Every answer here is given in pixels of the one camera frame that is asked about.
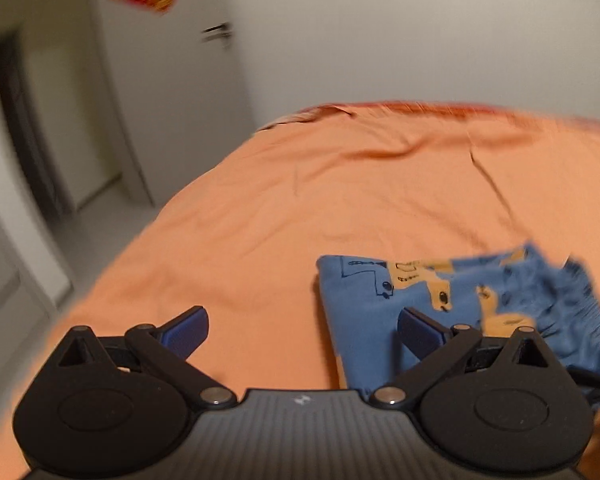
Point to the white room door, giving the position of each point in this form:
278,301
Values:
180,100

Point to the orange bed sheet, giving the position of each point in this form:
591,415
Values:
300,210

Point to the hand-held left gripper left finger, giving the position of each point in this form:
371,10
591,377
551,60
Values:
187,334

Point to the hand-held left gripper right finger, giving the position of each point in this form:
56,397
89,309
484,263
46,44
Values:
419,334

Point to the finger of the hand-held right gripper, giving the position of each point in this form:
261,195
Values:
591,379

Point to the dark hallway door frame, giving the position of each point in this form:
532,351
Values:
27,130

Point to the blue car print pants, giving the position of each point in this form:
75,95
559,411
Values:
360,290

